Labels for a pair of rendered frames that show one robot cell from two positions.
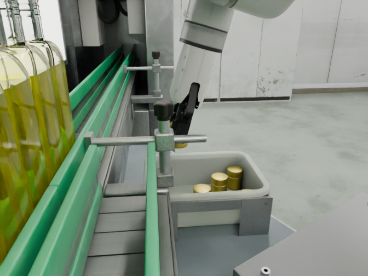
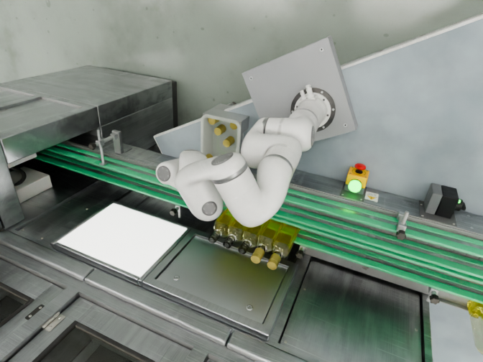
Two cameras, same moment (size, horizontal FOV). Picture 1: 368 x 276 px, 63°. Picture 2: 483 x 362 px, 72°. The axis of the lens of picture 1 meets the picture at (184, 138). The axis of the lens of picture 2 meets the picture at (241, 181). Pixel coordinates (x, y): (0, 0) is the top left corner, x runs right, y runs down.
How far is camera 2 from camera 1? 106 cm
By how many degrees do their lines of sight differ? 57
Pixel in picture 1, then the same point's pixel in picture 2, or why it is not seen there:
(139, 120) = (107, 131)
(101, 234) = not seen: hidden behind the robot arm
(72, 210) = not seen: hidden behind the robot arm
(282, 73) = not seen: outside the picture
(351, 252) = (274, 109)
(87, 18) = (31, 191)
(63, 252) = (281, 212)
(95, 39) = (45, 179)
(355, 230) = (264, 99)
